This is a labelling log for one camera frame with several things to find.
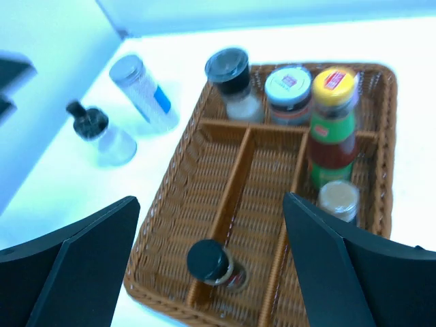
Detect small black round bottle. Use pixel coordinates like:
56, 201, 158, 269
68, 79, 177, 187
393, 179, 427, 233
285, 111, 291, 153
66, 101, 138, 167

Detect white-lid sauce jar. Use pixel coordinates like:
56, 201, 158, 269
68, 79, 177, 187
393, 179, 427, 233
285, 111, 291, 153
264, 65, 312, 126

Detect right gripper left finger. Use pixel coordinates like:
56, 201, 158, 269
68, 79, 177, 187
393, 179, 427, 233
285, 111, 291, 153
1, 196, 140, 327

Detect black-top salt grinder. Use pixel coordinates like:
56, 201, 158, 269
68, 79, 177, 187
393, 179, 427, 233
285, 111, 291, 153
204, 48, 264, 123

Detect brown wicker divided basket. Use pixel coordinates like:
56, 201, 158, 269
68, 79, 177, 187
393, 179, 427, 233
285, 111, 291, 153
122, 61, 399, 327

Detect silver-lid jar white beads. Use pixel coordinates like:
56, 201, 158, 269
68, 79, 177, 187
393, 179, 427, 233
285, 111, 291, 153
109, 54, 179, 133

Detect yellow-label oil bottle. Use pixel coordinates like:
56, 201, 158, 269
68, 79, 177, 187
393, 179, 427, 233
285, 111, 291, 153
318, 180, 360, 226

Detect black-cap pepper jar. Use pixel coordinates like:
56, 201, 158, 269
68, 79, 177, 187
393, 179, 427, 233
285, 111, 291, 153
187, 239, 249, 292

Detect green-label chili sauce bottle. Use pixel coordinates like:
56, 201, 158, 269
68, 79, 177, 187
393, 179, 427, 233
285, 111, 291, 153
307, 66, 359, 189

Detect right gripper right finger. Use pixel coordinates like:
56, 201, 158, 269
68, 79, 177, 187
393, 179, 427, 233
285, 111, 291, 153
283, 192, 435, 326

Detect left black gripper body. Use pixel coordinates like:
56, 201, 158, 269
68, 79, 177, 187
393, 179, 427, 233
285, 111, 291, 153
1, 50, 37, 123

